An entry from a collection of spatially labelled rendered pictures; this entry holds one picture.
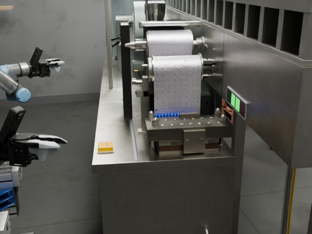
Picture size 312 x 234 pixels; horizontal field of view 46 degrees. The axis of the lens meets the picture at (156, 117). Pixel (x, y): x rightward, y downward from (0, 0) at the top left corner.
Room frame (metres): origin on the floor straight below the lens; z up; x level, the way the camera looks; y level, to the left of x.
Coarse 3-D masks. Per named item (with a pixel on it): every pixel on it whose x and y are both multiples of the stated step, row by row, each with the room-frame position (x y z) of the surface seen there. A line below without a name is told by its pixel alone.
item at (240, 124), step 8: (240, 120) 1.95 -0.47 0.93; (240, 128) 1.95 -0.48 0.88; (240, 136) 1.95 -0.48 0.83; (232, 144) 1.98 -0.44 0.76; (240, 144) 1.95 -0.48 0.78; (240, 152) 1.95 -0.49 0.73; (240, 160) 1.95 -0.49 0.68; (240, 168) 1.95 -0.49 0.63; (240, 176) 1.95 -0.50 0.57; (240, 184) 1.95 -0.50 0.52; (232, 216) 1.95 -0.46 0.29; (232, 224) 1.95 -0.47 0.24; (232, 232) 1.95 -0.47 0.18
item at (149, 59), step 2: (148, 58) 1.81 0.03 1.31; (150, 58) 1.81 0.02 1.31; (148, 60) 1.80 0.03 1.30; (150, 60) 1.80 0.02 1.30; (148, 62) 1.80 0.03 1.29; (150, 62) 1.79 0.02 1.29; (150, 64) 1.78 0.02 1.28; (150, 66) 1.77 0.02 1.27; (150, 68) 1.77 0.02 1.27; (150, 70) 1.77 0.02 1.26; (152, 70) 1.77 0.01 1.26; (150, 72) 1.77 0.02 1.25; (152, 72) 1.77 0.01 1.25; (150, 74) 1.77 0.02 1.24; (152, 74) 1.77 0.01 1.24; (150, 76) 1.77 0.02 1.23; (152, 76) 1.77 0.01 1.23; (148, 78) 1.82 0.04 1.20; (150, 78) 1.78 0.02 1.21; (148, 80) 1.82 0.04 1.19; (150, 80) 1.80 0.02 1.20
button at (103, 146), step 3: (99, 144) 1.64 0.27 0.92; (102, 144) 1.64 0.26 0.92; (105, 144) 1.64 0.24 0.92; (108, 144) 1.64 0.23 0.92; (111, 144) 1.64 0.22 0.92; (99, 147) 1.61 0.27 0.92; (102, 147) 1.61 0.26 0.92; (105, 147) 1.61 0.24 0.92; (108, 147) 1.61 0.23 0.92; (111, 147) 1.61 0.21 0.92; (99, 150) 1.60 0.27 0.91; (102, 150) 1.61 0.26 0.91; (105, 150) 1.61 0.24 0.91; (108, 150) 1.61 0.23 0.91; (111, 150) 1.61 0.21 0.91
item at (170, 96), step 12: (156, 84) 1.77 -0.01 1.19; (168, 84) 1.77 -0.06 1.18; (180, 84) 1.78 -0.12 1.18; (192, 84) 1.78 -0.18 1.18; (156, 96) 1.77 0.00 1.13; (168, 96) 1.77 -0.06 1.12; (180, 96) 1.78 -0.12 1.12; (192, 96) 1.78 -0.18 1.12; (156, 108) 1.77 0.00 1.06; (168, 108) 1.77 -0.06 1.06; (180, 108) 1.78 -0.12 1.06; (192, 108) 1.78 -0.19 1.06
